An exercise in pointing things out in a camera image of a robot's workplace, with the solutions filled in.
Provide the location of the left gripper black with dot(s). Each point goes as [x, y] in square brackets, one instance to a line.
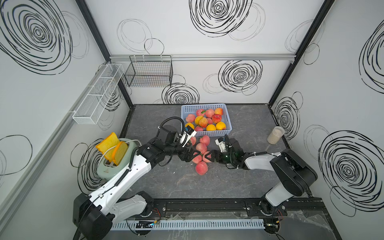
[188, 157]

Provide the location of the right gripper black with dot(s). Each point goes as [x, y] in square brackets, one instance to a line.
[213, 152]

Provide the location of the pink peach with leaf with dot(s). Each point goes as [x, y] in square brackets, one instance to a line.
[193, 140]

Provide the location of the light blue plastic basket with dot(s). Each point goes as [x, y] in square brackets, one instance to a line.
[191, 109]

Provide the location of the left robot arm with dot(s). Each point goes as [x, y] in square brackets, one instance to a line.
[95, 214]

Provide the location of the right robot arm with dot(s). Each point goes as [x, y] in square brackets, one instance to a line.
[295, 175]

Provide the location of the frosted plastic cup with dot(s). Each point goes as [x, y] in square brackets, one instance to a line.
[275, 135]

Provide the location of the yellow toast slice front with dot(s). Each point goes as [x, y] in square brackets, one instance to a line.
[119, 152]

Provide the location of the yellow toast slice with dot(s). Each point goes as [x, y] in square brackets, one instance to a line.
[107, 145]
[119, 152]

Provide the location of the yellow toast slice rear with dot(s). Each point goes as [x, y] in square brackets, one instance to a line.
[107, 145]

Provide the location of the mint green toaster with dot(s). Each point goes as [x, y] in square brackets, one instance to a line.
[108, 169]

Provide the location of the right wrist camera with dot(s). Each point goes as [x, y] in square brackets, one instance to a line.
[221, 143]

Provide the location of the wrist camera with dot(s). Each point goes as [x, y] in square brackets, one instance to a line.
[221, 143]
[188, 133]

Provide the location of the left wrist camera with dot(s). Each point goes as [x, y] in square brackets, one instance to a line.
[188, 133]

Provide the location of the black wire wall basket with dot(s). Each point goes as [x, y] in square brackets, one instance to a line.
[150, 71]

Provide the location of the grey slotted cable duct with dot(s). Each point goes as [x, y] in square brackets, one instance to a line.
[168, 225]

